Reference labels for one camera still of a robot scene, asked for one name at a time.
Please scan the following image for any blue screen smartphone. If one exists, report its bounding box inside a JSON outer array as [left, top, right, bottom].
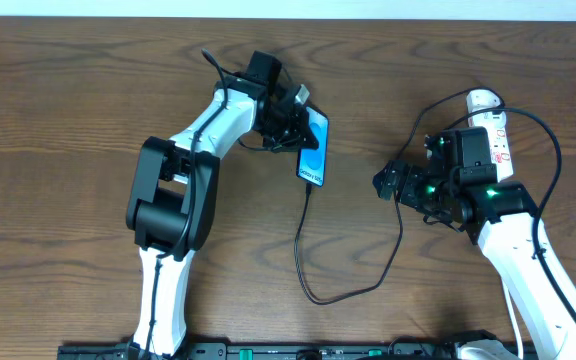
[[296, 107, 329, 187]]

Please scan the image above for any black usb charging cable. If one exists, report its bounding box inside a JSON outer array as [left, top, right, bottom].
[[293, 87, 507, 306]]

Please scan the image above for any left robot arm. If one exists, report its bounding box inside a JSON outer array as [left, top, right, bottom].
[[126, 50, 325, 359]]

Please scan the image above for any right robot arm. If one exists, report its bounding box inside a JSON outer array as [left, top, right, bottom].
[[373, 127, 576, 359]]

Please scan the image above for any white power strip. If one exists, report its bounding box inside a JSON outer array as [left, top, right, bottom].
[[466, 89, 514, 182]]

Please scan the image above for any white power strip cord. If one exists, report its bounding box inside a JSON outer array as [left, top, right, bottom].
[[500, 279, 525, 360]]

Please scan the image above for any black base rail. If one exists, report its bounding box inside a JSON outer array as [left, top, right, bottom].
[[56, 328, 538, 360]]

